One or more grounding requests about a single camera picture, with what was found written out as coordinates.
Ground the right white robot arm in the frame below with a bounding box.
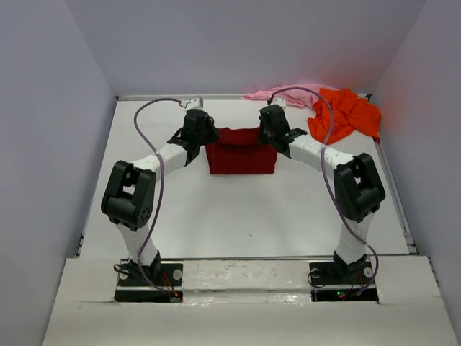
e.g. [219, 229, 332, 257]
[259, 104, 385, 288]

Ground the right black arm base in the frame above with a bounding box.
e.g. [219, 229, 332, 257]
[307, 253, 379, 303]

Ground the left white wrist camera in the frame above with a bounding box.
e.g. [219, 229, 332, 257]
[179, 96, 203, 112]

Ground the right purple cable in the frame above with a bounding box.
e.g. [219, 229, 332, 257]
[268, 86, 380, 299]

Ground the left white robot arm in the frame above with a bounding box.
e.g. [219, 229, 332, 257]
[101, 106, 220, 285]

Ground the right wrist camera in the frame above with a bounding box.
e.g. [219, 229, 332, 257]
[267, 96, 287, 110]

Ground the dark red t shirt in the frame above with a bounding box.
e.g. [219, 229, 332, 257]
[205, 128, 277, 175]

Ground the pink t shirt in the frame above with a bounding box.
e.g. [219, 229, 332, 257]
[241, 84, 336, 109]

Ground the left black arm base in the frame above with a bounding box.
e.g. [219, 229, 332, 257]
[113, 259, 184, 303]

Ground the orange t shirt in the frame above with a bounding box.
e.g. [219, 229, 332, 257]
[308, 88, 381, 145]

